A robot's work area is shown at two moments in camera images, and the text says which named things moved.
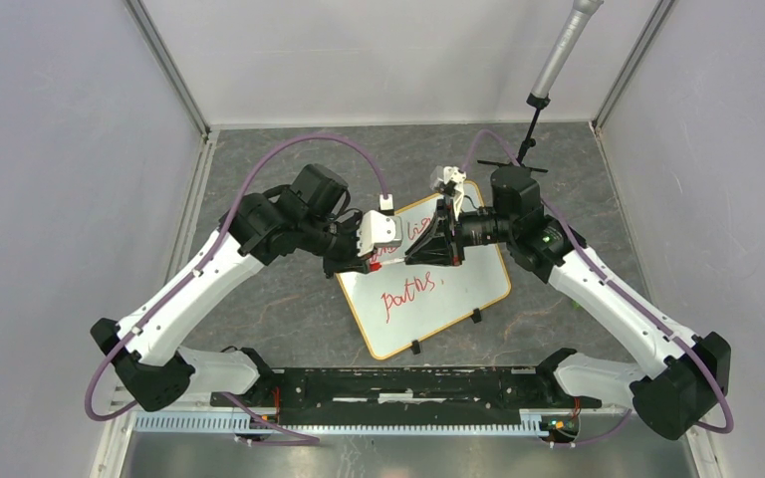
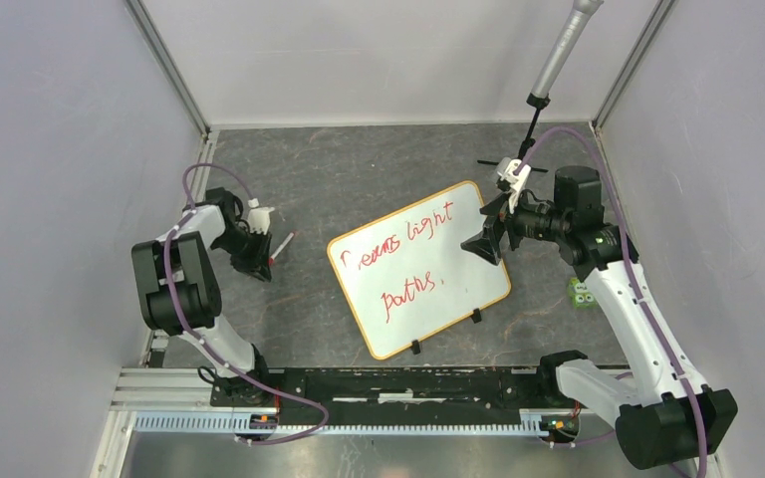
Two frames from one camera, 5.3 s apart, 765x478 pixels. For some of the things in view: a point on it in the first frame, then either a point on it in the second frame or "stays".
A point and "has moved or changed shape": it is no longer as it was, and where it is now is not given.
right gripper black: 437,244 → 486,242
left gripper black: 351,263 → 256,265
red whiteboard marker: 377,266 has moved or changed shape
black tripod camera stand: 556,64 stays
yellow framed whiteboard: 398,304 stays
